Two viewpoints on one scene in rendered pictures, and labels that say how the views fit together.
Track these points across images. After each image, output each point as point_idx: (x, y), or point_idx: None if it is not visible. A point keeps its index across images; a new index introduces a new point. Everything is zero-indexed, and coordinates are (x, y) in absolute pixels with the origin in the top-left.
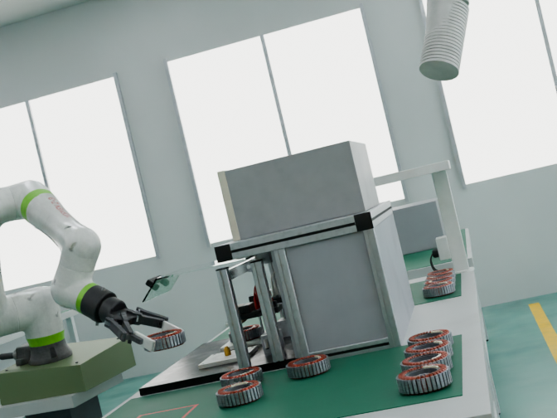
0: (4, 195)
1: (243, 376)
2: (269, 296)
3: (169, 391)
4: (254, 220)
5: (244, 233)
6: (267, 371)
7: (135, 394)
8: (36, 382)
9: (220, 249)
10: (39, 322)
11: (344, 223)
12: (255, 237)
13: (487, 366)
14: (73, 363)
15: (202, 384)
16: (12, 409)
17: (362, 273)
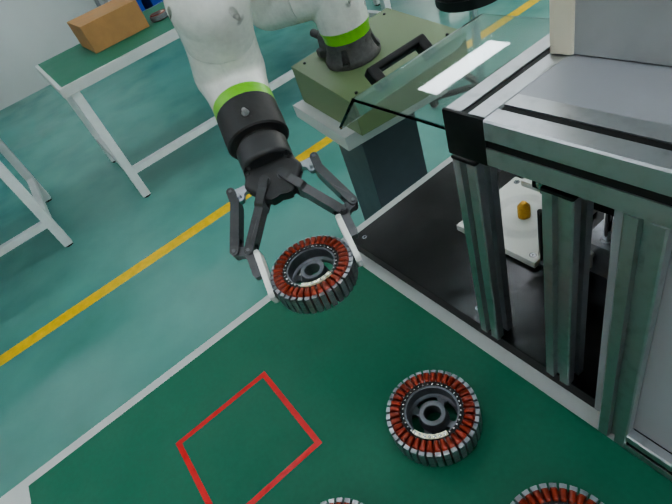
0: None
1: (414, 448)
2: (581, 273)
3: (382, 270)
4: (641, 1)
5: (590, 38)
6: (529, 370)
7: (360, 226)
8: (321, 97)
9: (456, 121)
10: (322, 15)
11: None
12: (585, 122)
13: None
14: (352, 93)
15: (425, 297)
16: (306, 116)
17: None
